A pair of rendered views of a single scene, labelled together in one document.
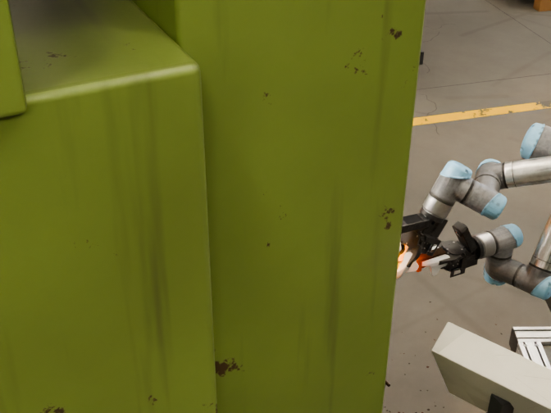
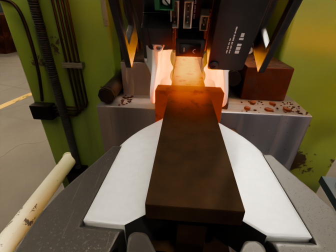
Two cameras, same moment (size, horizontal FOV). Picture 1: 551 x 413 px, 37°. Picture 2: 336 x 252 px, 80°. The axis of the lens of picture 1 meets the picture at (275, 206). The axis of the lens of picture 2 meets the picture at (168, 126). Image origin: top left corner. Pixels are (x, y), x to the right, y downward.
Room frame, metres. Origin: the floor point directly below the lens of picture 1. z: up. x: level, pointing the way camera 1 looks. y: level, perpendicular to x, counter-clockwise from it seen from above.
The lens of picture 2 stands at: (1.95, -0.53, 1.07)
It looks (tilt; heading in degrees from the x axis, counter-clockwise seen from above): 31 degrees down; 120
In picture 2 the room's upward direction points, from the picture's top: 1 degrees clockwise
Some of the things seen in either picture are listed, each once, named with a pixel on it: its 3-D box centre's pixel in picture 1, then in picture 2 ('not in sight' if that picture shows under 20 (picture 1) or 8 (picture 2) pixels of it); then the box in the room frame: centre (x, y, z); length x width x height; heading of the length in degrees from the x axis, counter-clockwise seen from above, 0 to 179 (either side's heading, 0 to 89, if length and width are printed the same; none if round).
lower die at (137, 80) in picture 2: not in sight; (176, 53); (1.67, 0.00, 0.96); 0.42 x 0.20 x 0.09; 116
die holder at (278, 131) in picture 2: not in sight; (189, 132); (1.71, 0.03, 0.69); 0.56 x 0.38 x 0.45; 116
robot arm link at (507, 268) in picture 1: (502, 267); not in sight; (2.03, -0.70, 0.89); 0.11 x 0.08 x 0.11; 47
